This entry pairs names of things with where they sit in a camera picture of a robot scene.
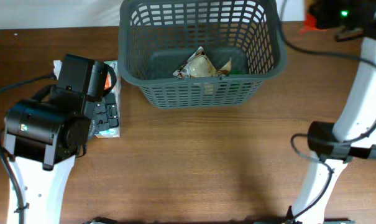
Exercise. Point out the red spaghetti packet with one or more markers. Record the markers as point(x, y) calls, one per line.
point(309, 24)

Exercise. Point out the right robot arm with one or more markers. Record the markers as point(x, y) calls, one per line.
point(334, 145)

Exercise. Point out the Kleenex tissue multipack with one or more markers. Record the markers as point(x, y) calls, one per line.
point(108, 112)

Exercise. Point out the grey plastic shopping basket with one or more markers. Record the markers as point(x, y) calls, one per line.
point(158, 37)

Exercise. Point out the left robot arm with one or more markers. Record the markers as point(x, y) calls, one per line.
point(43, 136)

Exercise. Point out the green lid jar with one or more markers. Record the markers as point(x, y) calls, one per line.
point(236, 72)

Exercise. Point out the rice ball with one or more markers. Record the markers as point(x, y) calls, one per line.
point(200, 66)

